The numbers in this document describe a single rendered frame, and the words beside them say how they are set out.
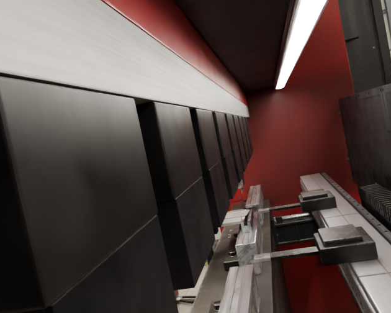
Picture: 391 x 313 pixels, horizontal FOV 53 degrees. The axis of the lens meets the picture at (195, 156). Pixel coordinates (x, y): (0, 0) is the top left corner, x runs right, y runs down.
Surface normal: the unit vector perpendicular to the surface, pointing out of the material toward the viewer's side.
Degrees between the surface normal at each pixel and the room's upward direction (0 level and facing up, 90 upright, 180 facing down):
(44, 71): 90
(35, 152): 90
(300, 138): 90
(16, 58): 90
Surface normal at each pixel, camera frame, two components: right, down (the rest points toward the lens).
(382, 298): -0.20, -0.98
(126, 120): 0.96, -0.18
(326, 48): -0.18, 0.09
